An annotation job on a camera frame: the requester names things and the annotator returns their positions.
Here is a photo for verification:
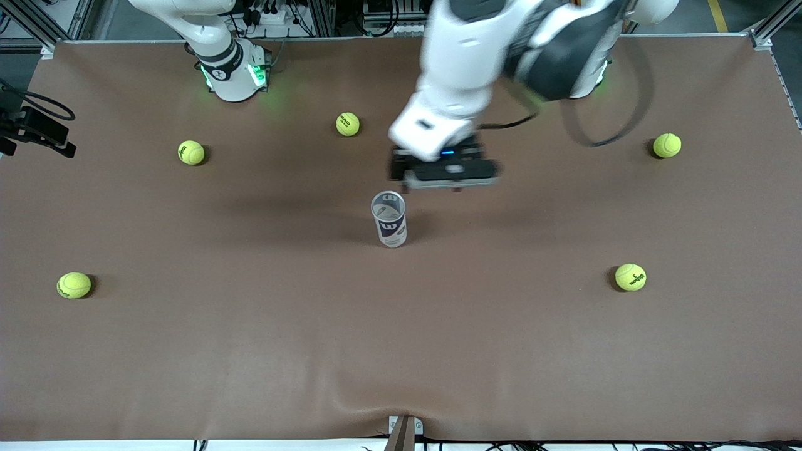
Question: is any silver metal bracket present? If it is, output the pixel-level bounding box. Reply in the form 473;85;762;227
388;415;424;436

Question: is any white blue tennis ball can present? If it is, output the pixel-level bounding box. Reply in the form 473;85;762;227
371;191;408;248

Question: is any brown camera pole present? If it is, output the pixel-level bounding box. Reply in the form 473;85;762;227
384;418;415;451

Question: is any white power strip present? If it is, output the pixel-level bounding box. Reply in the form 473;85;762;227
251;5;290;26

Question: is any aluminium frame corner strut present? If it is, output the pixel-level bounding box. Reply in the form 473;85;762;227
13;0;60;58
749;0;802;49

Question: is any aluminium frame post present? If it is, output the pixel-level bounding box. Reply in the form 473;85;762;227
308;0;336;37

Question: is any brown table cloth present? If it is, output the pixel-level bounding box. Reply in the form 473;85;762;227
0;36;802;442

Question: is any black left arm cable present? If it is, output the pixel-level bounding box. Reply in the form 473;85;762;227
481;36;654;148

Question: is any long white socket strip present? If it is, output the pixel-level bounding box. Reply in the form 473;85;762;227
363;23;433;37

